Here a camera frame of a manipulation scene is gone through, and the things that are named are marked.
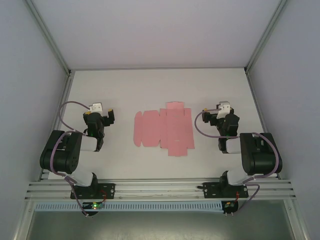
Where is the right aluminium frame post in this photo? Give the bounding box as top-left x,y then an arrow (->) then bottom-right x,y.
244,0 -> 291,75

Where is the aluminium back frame bar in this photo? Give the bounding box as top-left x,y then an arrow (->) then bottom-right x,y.
69,65 -> 247,72

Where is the aluminium table side rail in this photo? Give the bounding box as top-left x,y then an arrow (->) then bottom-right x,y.
245,72 -> 280,180
37,72 -> 74,181

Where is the left aluminium frame post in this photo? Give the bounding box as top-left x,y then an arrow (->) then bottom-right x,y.
24,0 -> 74,76

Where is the aluminium frame post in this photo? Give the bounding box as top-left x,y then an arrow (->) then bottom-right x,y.
244,0 -> 291,75
24,0 -> 74,76

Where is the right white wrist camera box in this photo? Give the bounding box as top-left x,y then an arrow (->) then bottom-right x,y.
216,100 -> 231,120

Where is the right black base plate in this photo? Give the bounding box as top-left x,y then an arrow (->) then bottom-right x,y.
202,182 -> 249,200

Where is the slotted grey cable duct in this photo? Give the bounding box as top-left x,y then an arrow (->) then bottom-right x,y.
34,201 -> 223,213

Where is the right aluminium table side rail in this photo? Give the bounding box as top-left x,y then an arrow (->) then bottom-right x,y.
245,72 -> 280,180

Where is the grey metal panel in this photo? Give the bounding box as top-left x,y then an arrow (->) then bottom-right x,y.
24,211 -> 301,240

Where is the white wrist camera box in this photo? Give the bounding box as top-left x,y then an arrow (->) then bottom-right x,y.
216,100 -> 231,120
89,101 -> 104,113

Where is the pink paper box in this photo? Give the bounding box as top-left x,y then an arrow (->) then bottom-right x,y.
133,101 -> 196,158

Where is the left aluminium table side rail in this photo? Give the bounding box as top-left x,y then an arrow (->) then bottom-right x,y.
37,72 -> 74,181

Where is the circuit board with green light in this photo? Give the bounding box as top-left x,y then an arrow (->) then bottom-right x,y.
83,201 -> 105,210

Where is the aluminium mounting rail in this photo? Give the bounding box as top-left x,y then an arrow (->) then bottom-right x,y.
24,177 -> 297,201

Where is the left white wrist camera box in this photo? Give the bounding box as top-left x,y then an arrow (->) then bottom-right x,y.
89,101 -> 104,113

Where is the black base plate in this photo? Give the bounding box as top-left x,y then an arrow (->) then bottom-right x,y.
70,183 -> 116,200
202,182 -> 249,200

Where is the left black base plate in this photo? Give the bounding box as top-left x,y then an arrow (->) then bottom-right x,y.
70,183 -> 116,200

